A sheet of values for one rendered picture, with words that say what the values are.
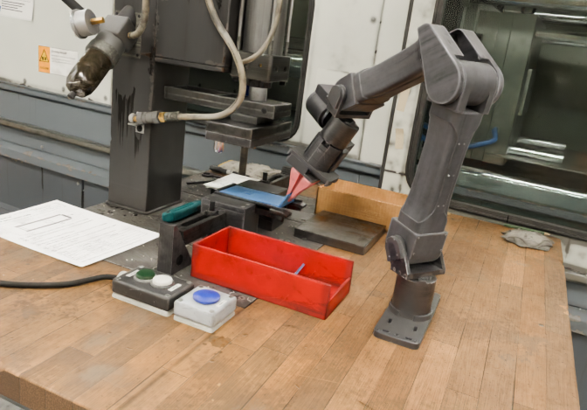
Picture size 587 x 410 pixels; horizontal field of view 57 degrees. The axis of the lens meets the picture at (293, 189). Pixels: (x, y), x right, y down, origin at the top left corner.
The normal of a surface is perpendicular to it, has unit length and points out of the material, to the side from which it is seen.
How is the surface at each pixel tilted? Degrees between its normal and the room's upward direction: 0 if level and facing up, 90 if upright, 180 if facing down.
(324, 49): 90
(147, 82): 90
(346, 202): 90
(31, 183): 90
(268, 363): 0
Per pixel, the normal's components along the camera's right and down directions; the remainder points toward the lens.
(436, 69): -0.86, 0.04
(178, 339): 0.12, -0.95
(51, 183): -0.46, 0.18
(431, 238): 0.48, 0.42
